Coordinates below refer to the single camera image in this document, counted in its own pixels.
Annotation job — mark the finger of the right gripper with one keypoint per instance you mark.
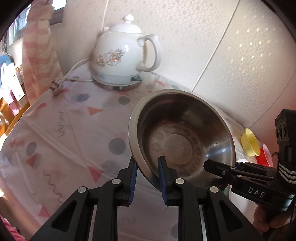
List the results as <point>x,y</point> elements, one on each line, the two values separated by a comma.
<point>220,173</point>
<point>254,170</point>

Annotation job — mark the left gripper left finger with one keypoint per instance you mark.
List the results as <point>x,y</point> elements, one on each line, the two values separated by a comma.
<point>91,214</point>

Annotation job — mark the pink striped curtain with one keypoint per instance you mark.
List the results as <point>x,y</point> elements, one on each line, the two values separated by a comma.
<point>40,62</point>

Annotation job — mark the yellow plastic bowl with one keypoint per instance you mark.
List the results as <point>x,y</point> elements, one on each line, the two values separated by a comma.
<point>250,143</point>

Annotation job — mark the blue chair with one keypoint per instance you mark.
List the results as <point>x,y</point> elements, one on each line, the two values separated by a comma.
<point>5,60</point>

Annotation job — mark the red plastic bowl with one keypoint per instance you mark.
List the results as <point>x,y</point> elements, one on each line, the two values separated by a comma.
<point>265,158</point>

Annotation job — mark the stainless steel bowl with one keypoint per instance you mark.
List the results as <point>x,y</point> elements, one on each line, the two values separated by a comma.
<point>184,129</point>

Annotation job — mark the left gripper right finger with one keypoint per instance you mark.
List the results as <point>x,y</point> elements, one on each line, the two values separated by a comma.
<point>204,214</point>

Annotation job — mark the person's right hand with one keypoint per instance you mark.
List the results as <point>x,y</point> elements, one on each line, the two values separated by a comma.
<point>265,218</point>

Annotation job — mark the patterned white tablecloth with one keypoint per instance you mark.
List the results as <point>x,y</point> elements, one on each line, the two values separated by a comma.
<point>77,138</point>

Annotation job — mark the white paper box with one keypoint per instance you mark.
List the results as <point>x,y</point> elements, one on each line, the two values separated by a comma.
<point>11,85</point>

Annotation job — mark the white ceramic electric kettle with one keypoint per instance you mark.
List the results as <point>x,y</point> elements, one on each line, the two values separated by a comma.
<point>118,57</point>

